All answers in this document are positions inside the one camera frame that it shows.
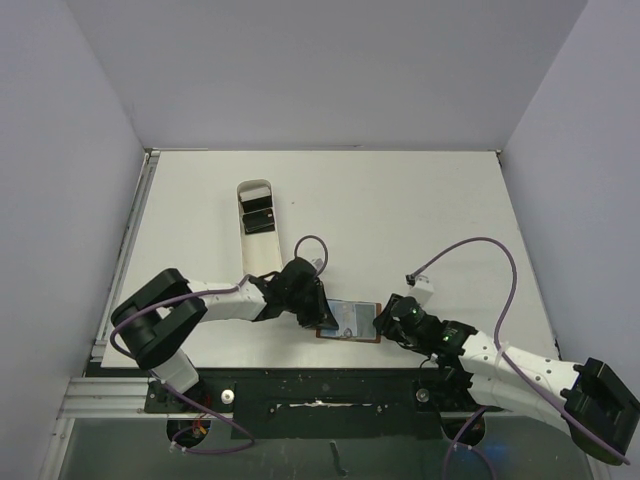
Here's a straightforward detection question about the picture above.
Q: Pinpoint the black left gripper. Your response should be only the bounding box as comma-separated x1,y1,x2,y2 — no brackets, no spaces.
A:
285,280,338,330

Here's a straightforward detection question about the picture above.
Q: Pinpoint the silver VIP card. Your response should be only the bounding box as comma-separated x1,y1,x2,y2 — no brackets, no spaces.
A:
321,300,358,339

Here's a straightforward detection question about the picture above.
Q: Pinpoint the brown leather card holder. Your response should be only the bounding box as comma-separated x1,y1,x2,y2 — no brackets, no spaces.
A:
316,301,382,343

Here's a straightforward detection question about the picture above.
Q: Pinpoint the black card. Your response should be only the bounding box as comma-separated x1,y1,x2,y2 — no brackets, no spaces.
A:
242,208,276,235
240,195,273,213

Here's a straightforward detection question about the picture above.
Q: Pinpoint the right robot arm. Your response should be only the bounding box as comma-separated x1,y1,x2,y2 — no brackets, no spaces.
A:
373,295,639,466

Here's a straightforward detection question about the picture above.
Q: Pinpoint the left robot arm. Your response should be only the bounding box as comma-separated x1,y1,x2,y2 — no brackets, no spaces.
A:
109,257,338,411

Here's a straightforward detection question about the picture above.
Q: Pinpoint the white card stack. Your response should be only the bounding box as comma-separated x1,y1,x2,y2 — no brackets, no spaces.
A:
239,184,271,201

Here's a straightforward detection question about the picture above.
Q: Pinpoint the white oblong tray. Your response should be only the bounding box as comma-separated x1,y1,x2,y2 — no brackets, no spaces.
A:
236,179,283,276

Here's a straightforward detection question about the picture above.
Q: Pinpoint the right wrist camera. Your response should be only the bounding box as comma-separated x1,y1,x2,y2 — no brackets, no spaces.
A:
406,274,434,306

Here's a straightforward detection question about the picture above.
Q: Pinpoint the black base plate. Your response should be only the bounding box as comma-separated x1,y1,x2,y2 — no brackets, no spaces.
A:
144,367,506,441

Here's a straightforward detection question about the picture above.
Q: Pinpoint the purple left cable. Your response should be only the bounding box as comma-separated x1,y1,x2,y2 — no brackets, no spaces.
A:
109,235,329,456

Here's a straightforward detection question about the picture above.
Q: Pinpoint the aluminium rail frame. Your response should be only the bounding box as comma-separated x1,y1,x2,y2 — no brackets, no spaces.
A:
39,147,161,480

